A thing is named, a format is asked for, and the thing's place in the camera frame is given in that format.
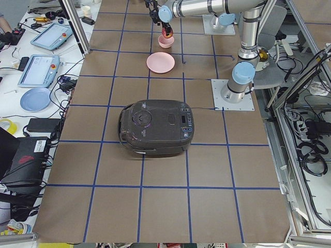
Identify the red apple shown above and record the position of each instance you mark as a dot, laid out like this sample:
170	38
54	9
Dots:
166	37

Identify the pink bowl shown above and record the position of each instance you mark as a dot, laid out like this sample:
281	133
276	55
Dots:
165	42

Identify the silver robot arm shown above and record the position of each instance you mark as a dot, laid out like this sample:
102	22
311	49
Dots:
162	14
233	58

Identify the pink plate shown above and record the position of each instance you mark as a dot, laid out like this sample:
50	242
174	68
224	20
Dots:
160	62

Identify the blue plate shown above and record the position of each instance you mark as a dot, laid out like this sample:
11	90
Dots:
35	99

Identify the dark grey rice cooker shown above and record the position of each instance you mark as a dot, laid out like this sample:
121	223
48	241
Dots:
156	127

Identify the upper teach pendant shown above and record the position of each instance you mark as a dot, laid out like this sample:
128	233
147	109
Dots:
52	37

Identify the teach pendant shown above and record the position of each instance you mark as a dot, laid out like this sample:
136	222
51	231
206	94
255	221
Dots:
40	71
52	37

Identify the lower teach pendant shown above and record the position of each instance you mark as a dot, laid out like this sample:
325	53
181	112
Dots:
40	71

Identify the black power adapter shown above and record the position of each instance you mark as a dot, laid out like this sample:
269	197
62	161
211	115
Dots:
41	125

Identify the yellow tape roll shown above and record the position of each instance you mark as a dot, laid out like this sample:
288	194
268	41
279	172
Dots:
8	125

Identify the black computer box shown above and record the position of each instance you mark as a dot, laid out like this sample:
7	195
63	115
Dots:
23	159

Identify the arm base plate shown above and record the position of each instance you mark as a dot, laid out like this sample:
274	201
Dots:
226	100
222	25

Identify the aluminium frame post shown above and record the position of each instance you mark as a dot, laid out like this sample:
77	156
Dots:
75	24

